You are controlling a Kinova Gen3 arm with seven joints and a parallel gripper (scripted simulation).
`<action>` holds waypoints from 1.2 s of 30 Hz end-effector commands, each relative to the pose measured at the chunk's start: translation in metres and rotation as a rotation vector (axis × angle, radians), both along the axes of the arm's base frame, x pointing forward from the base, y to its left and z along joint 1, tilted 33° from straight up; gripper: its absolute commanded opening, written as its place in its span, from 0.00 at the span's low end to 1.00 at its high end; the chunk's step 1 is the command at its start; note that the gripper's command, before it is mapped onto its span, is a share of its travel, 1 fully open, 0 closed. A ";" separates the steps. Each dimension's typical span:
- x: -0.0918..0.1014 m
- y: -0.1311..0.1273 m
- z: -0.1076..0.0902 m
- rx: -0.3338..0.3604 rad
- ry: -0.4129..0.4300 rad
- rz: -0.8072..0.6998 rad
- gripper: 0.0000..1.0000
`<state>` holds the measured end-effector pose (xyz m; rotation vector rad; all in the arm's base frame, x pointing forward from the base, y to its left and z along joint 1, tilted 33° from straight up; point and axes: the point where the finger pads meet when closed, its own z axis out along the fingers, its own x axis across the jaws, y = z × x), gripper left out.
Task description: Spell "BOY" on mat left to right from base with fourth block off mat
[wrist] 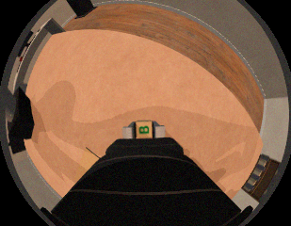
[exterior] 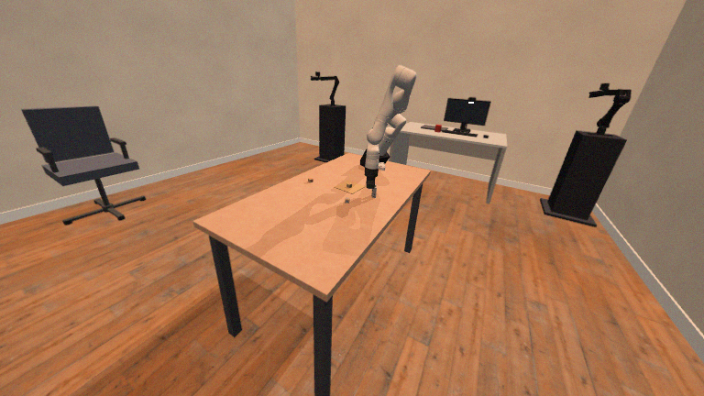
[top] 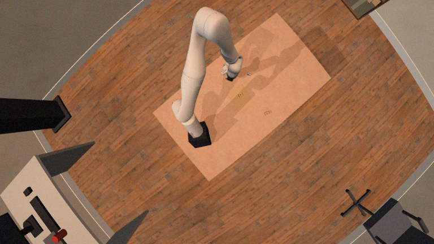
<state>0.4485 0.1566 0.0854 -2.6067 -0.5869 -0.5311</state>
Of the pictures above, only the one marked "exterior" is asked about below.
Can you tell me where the tan square mat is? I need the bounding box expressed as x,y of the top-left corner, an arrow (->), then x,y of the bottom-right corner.
335,181 -> 365,194

